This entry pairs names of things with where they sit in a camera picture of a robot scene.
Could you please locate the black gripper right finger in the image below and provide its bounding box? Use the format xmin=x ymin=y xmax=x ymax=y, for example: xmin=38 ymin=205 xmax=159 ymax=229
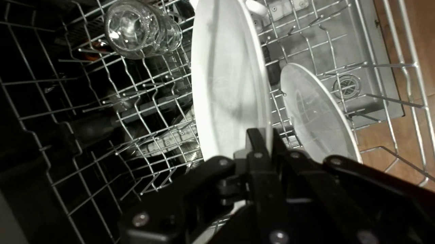
xmin=270 ymin=127 xmax=435 ymax=244

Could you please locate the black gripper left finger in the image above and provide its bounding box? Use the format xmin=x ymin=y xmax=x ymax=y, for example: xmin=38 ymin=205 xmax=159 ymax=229
xmin=118 ymin=127 xmax=274 ymax=244

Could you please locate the white round plate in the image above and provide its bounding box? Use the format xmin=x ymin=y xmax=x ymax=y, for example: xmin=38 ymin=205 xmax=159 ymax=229
xmin=189 ymin=0 xmax=274 ymax=160
xmin=278 ymin=61 xmax=364 ymax=165

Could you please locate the clear drinking glass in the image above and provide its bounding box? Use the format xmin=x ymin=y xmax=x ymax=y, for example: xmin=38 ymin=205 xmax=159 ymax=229
xmin=103 ymin=0 xmax=183 ymax=61

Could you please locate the wire dishwasher rack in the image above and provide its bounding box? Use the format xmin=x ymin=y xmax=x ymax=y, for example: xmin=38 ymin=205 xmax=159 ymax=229
xmin=0 ymin=0 xmax=435 ymax=244

